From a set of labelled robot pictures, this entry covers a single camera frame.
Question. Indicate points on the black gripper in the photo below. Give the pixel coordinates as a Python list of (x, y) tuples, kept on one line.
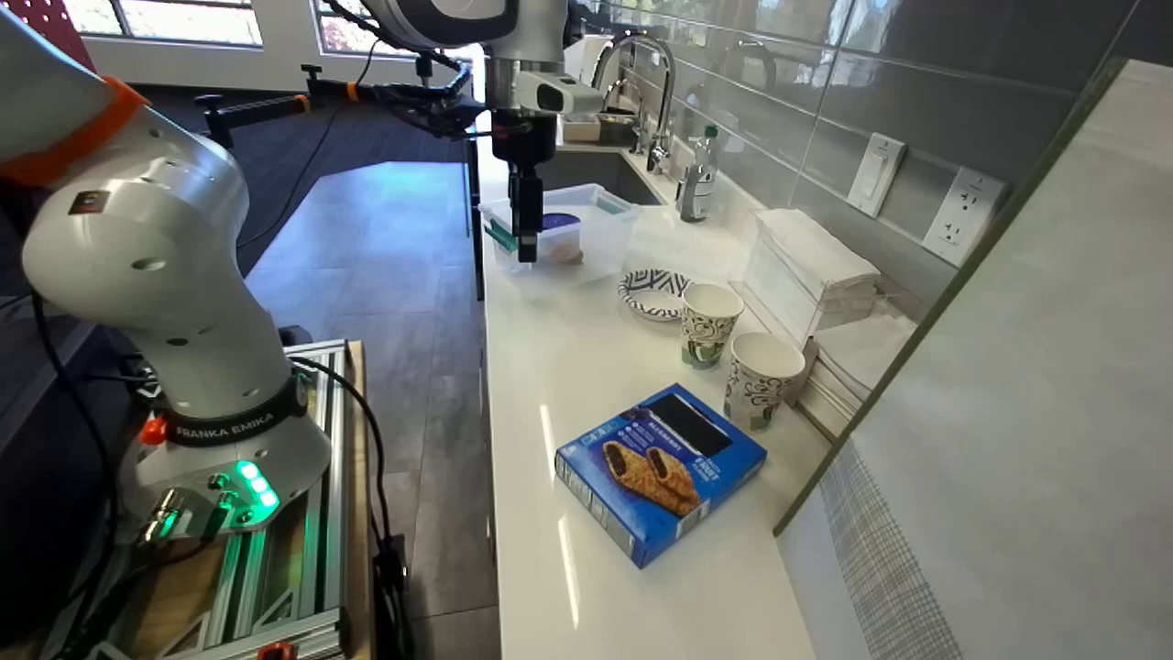
[(527, 140)]

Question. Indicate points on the blue patterned paper bowl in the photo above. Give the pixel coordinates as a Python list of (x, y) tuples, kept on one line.
[(656, 294)]

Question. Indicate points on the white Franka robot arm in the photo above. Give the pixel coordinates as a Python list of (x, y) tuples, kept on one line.
[(139, 228)]

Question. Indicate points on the clear plastic storage bin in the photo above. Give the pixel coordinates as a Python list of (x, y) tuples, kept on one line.
[(564, 222)]

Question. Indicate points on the clear dish soap bottle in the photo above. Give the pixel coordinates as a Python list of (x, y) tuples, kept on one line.
[(698, 177)]

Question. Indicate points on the chrome kitchen faucet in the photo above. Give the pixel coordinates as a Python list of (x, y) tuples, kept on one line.
[(637, 79)]

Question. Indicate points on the patterned paper cup far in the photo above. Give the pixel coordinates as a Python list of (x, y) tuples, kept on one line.
[(711, 320)]

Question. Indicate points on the patterned paper cup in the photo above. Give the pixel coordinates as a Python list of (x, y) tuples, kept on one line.
[(711, 320), (766, 375)]

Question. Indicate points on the patterned paper cup near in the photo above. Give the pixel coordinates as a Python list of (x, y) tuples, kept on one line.
[(766, 375)]

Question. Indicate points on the blue snack bar box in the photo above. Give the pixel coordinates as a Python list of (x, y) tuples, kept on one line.
[(657, 470)]

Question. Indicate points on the white folded towel stack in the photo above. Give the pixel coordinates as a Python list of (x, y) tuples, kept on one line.
[(850, 368)]

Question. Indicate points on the aluminium robot mounting stand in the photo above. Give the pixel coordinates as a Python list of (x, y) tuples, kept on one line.
[(247, 552)]

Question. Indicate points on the black camera tripod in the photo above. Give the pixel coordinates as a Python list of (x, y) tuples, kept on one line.
[(438, 100)]

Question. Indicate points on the white light switch plate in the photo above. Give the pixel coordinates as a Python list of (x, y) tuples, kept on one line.
[(876, 175)]

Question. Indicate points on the white wall outlet plate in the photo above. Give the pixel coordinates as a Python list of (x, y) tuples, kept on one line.
[(963, 216)]

